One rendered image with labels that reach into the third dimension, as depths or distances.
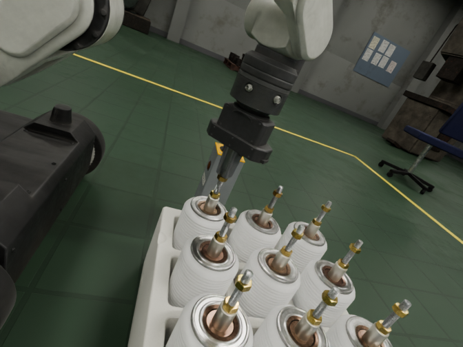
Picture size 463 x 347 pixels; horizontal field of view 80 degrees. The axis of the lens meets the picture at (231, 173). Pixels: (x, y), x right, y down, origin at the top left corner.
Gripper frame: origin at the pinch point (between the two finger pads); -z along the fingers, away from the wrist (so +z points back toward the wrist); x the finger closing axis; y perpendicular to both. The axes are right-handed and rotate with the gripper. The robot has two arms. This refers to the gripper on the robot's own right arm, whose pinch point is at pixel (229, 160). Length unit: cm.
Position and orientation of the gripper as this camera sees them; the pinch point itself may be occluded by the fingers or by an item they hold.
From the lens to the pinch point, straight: 49.7
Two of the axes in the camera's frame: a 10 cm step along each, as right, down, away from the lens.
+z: 3.8, -8.3, -4.0
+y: -4.8, 1.9, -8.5
